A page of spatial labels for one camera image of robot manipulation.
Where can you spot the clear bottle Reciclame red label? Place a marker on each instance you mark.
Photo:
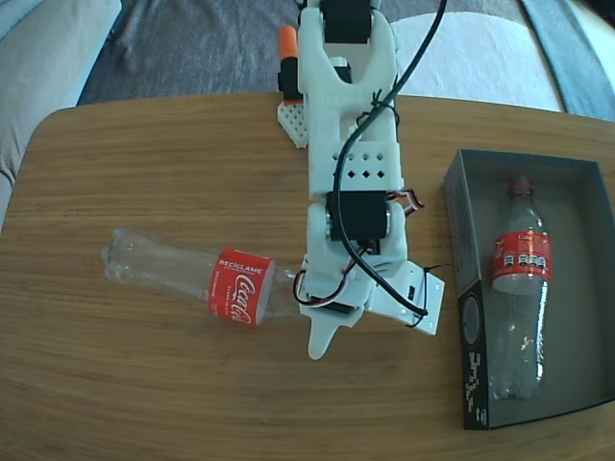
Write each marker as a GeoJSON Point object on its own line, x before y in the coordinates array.
{"type": "Point", "coordinates": [144, 259]}

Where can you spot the clear bottle barcode red label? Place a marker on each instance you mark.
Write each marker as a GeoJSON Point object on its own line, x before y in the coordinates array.
{"type": "Point", "coordinates": [521, 259]}

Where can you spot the grey cardboard box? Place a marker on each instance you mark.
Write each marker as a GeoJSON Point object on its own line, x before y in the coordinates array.
{"type": "Point", "coordinates": [576, 288]}

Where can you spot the white cloth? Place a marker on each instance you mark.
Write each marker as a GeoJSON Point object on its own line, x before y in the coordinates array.
{"type": "Point", "coordinates": [471, 57]}

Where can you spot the grey blanket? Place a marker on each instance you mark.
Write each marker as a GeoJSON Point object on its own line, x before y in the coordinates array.
{"type": "Point", "coordinates": [192, 48]}

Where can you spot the blue grey fabric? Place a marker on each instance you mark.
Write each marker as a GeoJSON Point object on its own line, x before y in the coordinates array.
{"type": "Point", "coordinates": [576, 72]}

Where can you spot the white sofa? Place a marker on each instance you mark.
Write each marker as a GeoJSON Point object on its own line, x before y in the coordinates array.
{"type": "Point", "coordinates": [38, 72]}

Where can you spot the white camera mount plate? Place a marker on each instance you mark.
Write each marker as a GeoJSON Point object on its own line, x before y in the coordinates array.
{"type": "Point", "coordinates": [408, 288]}

